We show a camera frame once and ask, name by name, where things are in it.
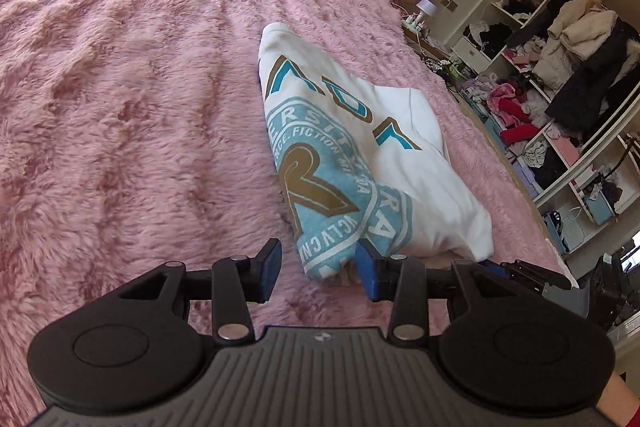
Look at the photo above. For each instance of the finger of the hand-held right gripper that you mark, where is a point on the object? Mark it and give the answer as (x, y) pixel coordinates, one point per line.
(525, 274)

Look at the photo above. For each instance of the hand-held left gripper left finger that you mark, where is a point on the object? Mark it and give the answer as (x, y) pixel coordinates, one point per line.
(268, 269)

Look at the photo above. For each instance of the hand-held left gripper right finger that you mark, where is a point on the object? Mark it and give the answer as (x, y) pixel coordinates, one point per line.
(368, 274)

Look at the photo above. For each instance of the white printed sweatshirt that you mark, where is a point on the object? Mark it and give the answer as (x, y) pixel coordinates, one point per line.
(425, 187)

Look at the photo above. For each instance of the person's right forearm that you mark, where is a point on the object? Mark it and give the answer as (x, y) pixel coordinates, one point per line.
(625, 407)

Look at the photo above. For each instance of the pile of pink red clothes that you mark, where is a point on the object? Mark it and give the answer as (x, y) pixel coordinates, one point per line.
(510, 107)

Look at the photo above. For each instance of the pile of hanging coats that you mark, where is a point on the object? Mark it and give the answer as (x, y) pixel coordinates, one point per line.
(595, 82)

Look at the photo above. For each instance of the pink fluffy blanket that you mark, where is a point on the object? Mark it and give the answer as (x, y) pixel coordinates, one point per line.
(125, 107)

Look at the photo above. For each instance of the white wardrobe drawer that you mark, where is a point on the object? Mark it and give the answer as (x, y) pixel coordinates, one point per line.
(470, 51)

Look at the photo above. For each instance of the beige hanging coat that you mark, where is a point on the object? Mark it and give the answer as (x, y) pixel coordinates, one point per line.
(575, 32)

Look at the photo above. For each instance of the white power strip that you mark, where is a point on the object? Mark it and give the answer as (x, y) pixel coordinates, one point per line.
(415, 24)

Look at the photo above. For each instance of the white table lamp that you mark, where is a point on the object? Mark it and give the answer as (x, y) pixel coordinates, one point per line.
(426, 9)

